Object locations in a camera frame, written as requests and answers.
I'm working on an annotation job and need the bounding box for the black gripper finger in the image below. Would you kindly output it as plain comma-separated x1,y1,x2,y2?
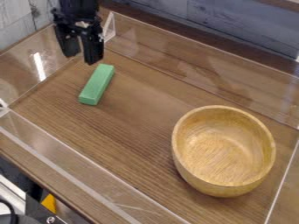
80,28,104,65
55,27,80,57

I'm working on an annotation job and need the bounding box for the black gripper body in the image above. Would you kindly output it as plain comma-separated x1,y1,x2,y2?
51,7,103,36

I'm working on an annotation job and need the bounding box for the green rectangular block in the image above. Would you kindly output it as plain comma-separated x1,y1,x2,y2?
79,64,115,106

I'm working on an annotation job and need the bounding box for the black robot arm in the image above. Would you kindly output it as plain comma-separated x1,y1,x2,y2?
51,0,104,65

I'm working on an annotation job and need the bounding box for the brown wooden bowl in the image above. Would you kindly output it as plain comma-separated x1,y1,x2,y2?
172,105,277,198

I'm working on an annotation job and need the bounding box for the yellow warning label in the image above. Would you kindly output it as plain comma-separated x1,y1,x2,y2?
42,194,58,214

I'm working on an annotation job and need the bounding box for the clear acrylic corner bracket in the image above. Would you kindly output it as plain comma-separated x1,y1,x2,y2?
103,12,116,43

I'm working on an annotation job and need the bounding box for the black cable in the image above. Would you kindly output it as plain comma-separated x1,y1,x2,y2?
0,199,19,224

